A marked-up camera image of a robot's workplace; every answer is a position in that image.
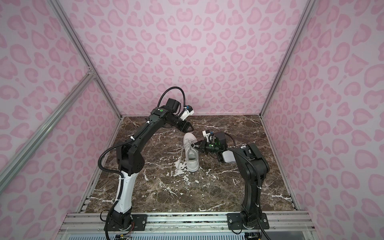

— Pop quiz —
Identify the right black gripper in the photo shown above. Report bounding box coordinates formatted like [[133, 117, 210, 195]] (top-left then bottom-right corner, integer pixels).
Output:
[[191, 139, 221, 156]]

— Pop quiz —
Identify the diagonal aluminium frame beam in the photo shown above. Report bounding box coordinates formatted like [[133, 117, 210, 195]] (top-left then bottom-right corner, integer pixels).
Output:
[[1, 71, 94, 193]]

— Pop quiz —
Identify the corner aluminium post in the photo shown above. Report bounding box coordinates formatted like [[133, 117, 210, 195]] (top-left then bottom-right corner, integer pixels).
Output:
[[259, 0, 319, 119], [48, 0, 123, 120]]

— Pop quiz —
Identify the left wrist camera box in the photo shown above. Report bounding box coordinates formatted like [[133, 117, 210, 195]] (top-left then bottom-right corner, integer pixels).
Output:
[[180, 105, 195, 121]]

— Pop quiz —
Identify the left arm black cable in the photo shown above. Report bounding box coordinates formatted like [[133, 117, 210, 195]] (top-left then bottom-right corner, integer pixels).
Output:
[[157, 86, 187, 118]]

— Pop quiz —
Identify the left corner aluminium post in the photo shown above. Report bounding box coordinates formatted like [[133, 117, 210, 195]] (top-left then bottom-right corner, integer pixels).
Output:
[[48, 0, 123, 120]]

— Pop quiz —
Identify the white sneaker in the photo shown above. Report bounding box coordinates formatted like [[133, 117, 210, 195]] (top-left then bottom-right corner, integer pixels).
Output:
[[183, 133, 199, 172]]

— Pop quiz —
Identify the front aluminium rail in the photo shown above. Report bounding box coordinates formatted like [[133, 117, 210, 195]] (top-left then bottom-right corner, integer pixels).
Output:
[[55, 210, 319, 240]]

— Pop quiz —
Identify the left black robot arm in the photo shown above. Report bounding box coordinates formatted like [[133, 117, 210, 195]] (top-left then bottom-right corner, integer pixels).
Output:
[[98, 99, 194, 229]]

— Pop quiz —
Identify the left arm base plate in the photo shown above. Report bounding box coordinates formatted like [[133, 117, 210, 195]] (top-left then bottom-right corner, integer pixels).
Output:
[[104, 214, 148, 232]]

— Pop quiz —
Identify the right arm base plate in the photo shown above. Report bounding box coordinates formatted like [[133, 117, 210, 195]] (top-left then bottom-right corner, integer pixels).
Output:
[[226, 212, 270, 230]]

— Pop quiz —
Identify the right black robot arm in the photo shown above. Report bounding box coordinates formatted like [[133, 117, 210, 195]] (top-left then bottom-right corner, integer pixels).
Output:
[[190, 131, 270, 229]]

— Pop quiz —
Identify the right corner aluminium post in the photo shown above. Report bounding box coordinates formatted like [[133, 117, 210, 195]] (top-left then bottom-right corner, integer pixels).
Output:
[[259, 0, 319, 119]]

